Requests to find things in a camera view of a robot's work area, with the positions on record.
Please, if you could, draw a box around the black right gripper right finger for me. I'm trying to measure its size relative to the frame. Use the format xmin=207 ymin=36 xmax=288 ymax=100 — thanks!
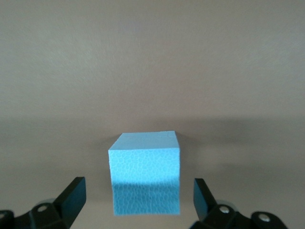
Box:
xmin=190 ymin=178 xmax=286 ymax=229

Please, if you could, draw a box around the light blue foam block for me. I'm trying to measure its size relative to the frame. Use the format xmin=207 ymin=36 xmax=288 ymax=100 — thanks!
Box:
xmin=108 ymin=130 xmax=180 ymax=217

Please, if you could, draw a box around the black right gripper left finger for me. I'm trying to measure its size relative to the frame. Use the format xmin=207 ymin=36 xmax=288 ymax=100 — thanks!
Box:
xmin=0 ymin=177 xmax=87 ymax=229

